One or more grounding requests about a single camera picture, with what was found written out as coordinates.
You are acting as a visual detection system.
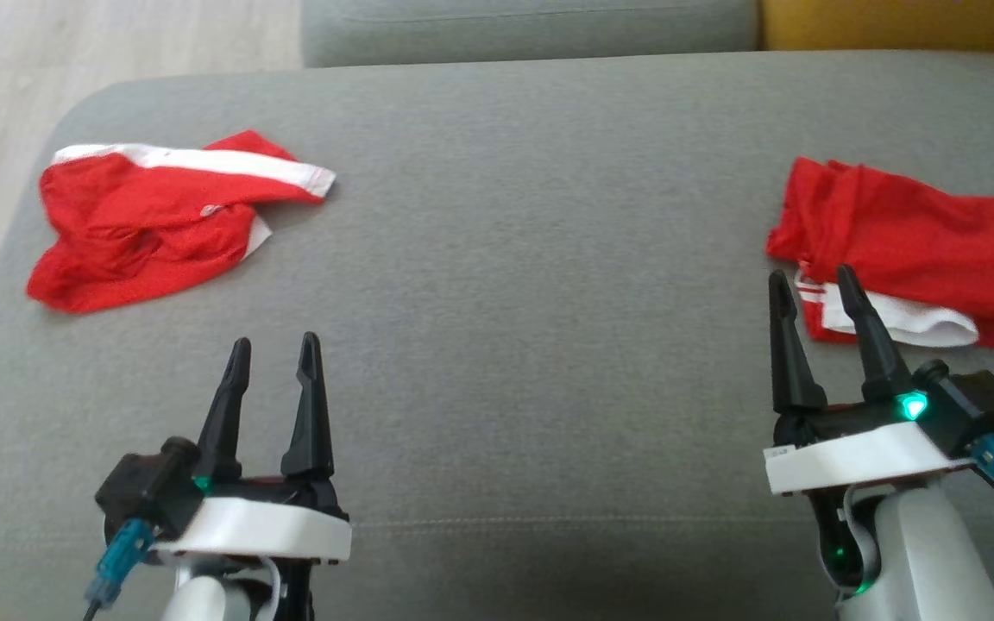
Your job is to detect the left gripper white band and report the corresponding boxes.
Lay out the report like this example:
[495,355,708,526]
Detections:
[151,331,354,567]

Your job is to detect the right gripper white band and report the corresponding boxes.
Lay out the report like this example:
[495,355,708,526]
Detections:
[764,263,978,497]

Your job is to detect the red basketball jersey white sleeves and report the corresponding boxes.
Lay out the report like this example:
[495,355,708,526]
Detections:
[764,156,994,351]

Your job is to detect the red shorts white stripe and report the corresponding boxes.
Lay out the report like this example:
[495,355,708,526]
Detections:
[26,130,337,314]

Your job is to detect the grey fabric sofa seat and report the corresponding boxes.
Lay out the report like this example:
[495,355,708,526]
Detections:
[0,49,994,621]

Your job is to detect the yellow cushion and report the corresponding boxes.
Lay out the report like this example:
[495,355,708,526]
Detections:
[759,0,994,58]

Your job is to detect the grey sofa back cushion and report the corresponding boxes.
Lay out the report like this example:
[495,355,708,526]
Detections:
[300,0,763,69]

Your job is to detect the left black cable blue plug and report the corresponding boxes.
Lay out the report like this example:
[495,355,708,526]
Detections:
[81,517,156,621]

